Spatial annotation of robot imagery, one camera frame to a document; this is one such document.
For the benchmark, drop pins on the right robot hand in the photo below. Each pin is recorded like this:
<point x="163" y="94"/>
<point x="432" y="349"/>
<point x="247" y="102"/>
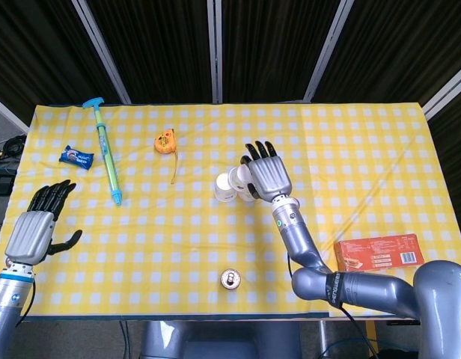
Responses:
<point x="269" y="175"/>

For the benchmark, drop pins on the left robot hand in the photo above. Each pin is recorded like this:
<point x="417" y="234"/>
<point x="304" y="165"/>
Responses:
<point x="30" y="235"/>

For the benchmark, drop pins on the white cup dark flower print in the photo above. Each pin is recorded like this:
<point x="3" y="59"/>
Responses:
<point x="238" y="177"/>

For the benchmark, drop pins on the white cup blue flower print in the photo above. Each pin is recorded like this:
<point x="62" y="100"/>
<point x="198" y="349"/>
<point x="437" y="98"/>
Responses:
<point x="225" y="191"/>

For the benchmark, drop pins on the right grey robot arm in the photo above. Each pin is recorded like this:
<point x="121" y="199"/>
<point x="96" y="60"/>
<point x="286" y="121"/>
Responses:
<point x="365" y="289"/>

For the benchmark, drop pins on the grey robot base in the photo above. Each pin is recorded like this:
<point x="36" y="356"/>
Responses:
<point x="219" y="340"/>

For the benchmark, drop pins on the blue snack packet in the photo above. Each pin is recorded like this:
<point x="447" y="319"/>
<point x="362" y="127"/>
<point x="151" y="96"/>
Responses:
<point x="76" y="158"/>

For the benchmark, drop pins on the orange tape measure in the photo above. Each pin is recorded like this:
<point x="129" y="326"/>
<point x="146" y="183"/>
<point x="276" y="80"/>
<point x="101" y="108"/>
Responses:
<point x="164" y="143"/>

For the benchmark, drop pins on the green blue water pump toy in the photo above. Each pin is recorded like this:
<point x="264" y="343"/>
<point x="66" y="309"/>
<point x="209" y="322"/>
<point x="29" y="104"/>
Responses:
<point x="105" y="146"/>

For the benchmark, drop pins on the black pleated curtain panel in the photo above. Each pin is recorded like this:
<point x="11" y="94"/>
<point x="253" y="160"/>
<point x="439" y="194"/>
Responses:
<point x="402" y="48"/>
<point x="36" y="48"/>
<point x="271" y="48"/>
<point x="455" y="157"/>
<point x="159" y="48"/>

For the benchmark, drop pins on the yellow checked tablecloth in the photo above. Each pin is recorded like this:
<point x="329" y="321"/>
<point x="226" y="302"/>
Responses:
<point x="159" y="243"/>

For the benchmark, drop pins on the orange cardboard box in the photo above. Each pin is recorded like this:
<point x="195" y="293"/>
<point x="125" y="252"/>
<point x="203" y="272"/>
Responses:
<point x="380" y="252"/>

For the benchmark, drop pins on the grey metal table leg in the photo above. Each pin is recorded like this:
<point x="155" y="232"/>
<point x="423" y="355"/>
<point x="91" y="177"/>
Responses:
<point x="322" y="336"/>

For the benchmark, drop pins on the white partition post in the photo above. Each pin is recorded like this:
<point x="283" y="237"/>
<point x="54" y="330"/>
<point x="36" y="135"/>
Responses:
<point x="101" y="50"/>
<point x="6" y="112"/>
<point x="326" y="50"/>
<point x="447" y="93"/>
<point x="215" y="50"/>

